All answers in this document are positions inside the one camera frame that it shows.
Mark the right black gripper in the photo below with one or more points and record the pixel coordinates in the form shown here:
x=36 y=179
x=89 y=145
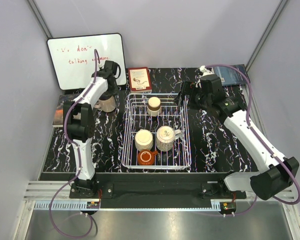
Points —
x=186 y=89

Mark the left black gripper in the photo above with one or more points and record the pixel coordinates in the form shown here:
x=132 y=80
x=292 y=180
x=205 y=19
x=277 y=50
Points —
x=113 y=92

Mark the brown and cream cup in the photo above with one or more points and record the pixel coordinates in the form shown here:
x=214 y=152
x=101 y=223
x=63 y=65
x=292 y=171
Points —
x=154 y=106

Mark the pink glossy mug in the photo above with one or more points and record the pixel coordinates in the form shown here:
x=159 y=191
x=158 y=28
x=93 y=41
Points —
x=106 y=103

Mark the floral patterned mug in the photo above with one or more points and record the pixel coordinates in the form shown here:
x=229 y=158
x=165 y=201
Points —
x=165 y=138

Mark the cream ribbed cup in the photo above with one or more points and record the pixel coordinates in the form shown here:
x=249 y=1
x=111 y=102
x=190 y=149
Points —
x=143 y=140

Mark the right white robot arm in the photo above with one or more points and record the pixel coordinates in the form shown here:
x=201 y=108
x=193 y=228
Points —
x=275 y=172

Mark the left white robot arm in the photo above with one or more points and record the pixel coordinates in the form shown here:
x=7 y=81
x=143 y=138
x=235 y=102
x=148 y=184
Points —
x=79 y=122

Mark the red and white book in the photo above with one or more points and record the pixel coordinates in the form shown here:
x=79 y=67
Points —
x=139 y=80

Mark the white dry-erase board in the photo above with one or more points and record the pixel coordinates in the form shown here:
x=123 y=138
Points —
x=74 y=58

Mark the blue book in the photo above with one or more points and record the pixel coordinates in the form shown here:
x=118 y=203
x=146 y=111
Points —
x=228 y=76

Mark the orange small cup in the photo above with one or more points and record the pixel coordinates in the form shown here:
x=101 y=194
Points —
x=146 y=157

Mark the Tale of Two Cities book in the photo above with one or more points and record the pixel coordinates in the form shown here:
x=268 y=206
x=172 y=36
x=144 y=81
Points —
x=58 y=116

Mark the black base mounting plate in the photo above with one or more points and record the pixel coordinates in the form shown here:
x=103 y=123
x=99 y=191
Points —
x=160 y=187

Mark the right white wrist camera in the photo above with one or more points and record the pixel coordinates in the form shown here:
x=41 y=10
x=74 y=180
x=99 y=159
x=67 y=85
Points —
x=204 y=71

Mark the white wire dish rack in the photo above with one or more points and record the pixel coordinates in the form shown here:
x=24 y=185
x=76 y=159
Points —
x=137 y=118

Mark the white slotted cable duct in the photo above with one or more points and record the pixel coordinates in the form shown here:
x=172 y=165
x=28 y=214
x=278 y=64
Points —
x=89 y=205

